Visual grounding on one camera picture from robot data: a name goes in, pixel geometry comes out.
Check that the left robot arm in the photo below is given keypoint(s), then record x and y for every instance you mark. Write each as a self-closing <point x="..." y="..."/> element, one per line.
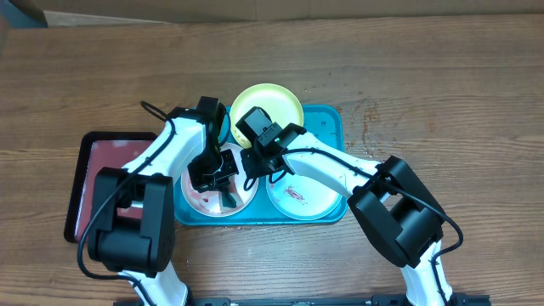
<point x="131" y="230"/>

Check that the black tray with red water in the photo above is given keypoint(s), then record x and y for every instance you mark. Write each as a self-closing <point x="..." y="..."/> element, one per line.
<point x="98" y="149"/>

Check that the light blue plate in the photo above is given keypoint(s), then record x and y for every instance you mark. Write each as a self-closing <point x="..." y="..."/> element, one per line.
<point x="300" y="198"/>

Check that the white plate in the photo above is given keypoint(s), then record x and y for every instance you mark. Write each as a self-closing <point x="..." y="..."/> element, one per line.
<point x="210" y="203"/>

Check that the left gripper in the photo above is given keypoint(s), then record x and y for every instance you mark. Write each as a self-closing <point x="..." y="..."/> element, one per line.
<point x="203" y="184"/>

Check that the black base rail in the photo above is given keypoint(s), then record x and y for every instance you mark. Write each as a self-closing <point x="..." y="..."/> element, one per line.
<point x="459" y="299"/>

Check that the yellow-green plate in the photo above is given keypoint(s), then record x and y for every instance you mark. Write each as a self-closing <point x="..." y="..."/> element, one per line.
<point x="280" y="104"/>

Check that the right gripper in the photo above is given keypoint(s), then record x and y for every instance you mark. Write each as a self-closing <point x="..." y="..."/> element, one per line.
<point x="257" y="169"/>

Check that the green scrub sponge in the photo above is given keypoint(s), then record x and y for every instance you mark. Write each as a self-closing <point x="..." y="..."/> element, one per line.
<point x="227" y="200"/>

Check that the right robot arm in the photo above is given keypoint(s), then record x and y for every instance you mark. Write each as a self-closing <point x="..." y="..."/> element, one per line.
<point x="396" y="211"/>

